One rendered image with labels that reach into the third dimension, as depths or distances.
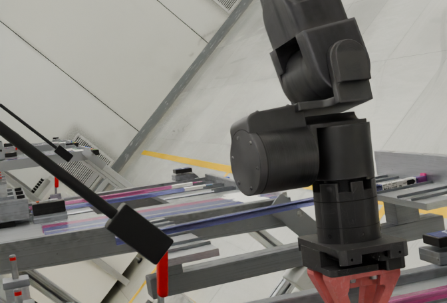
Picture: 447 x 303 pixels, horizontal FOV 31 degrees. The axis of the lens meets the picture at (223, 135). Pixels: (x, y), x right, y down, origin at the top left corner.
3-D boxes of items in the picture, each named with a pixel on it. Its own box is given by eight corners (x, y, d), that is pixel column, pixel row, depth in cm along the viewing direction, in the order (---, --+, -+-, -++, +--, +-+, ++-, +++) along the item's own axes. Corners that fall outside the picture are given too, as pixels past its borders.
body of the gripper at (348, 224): (342, 273, 67) (333, 185, 67) (297, 256, 77) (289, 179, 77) (411, 261, 69) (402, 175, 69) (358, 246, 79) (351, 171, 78)
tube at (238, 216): (423, 181, 130) (422, 174, 130) (427, 182, 129) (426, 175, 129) (115, 244, 117) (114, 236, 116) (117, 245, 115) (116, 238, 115)
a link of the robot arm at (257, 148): (364, 36, 70) (314, 64, 78) (248, 43, 65) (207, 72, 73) (393, 169, 69) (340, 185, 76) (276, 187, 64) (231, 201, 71)
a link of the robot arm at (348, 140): (381, 108, 71) (344, 111, 76) (315, 115, 68) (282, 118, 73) (389, 186, 71) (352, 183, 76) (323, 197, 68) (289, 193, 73)
